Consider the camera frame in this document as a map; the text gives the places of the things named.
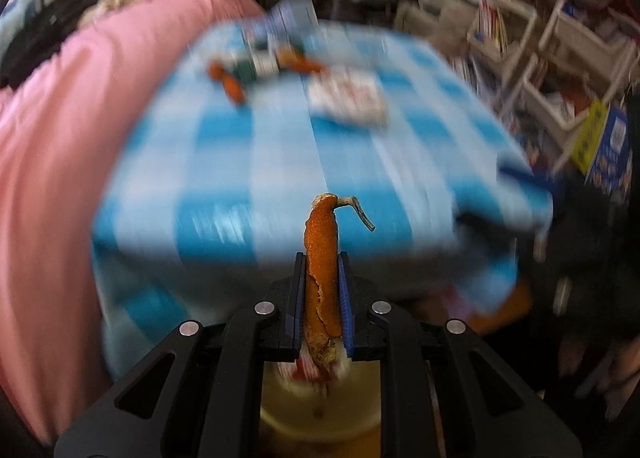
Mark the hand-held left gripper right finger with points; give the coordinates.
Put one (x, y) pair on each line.
(345, 298)

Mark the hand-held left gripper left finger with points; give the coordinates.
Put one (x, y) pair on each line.
(300, 288)

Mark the orange peel with stem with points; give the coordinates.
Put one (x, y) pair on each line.
(320, 248)

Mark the yellow plastic bin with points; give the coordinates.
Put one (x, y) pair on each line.
(320, 433)

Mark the white printed paper packet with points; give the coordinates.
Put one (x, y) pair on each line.
(350, 98)

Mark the red white crumpled packet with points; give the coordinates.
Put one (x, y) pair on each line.
(305, 372)

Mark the yellow blue box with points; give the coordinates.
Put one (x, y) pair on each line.
(605, 138)

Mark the blue checked tablecloth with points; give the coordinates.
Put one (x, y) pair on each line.
(250, 163)

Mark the small orange peel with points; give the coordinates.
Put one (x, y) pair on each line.
(229, 85)

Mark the white shelving rack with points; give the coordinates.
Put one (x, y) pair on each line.
(555, 28)

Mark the green toy with orange piece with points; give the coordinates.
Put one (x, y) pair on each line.
(245, 70)

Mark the long orange peel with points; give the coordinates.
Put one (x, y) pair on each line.
(300, 63)

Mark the white blue carton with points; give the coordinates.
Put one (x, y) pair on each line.
(285, 18)

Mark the pink blanket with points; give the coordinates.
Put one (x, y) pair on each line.
(60, 163)

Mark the black clothing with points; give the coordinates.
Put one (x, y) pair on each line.
(45, 38)

